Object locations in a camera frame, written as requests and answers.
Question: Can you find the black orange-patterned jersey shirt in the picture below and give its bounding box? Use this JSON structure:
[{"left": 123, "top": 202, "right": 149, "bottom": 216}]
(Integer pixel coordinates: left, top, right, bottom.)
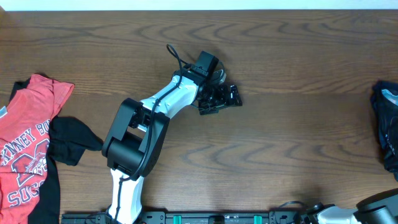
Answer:
[{"left": 370, "top": 88, "right": 397, "bottom": 181}]

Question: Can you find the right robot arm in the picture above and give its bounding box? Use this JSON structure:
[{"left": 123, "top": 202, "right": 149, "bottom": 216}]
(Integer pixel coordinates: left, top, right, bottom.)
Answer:
[{"left": 296, "top": 189, "right": 397, "bottom": 224}]

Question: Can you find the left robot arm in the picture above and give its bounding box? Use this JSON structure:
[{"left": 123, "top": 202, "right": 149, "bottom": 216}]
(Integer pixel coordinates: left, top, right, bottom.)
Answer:
[{"left": 102, "top": 68, "right": 243, "bottom": 223}]

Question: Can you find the plain black garment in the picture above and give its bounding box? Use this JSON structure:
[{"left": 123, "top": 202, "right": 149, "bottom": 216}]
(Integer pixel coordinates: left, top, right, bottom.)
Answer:
[{"left": 9, "top": 79, "right": 102, "bottom": 223}]

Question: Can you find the dark navy blue garment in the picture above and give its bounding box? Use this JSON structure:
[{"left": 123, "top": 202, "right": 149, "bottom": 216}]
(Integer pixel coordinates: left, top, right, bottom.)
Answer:
[{"left": 373, "top": 80, "right": 397, "bottom": 95}]

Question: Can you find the red printed t-shirt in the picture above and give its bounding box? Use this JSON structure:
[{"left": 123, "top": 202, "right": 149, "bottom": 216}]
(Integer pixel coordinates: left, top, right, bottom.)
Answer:
[{"left": 1, "top": 74, "right": 75, "bottom": 223}]

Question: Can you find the black mounting rail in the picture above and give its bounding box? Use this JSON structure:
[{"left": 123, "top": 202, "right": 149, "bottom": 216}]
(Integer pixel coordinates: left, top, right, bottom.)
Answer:
[{"left": 61, "top": 210, "right": 374, "bottom": 224}]

